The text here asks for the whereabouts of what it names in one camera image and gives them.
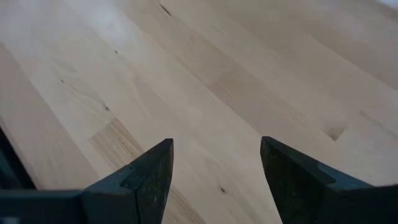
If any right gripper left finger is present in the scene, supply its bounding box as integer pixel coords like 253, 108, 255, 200
0, 138, 174, 224

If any black aluminium frame rail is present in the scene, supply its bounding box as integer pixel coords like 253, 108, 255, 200
0, 126, 37, 190

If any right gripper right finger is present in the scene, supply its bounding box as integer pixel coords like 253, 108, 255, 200
260, 136, 398, 224

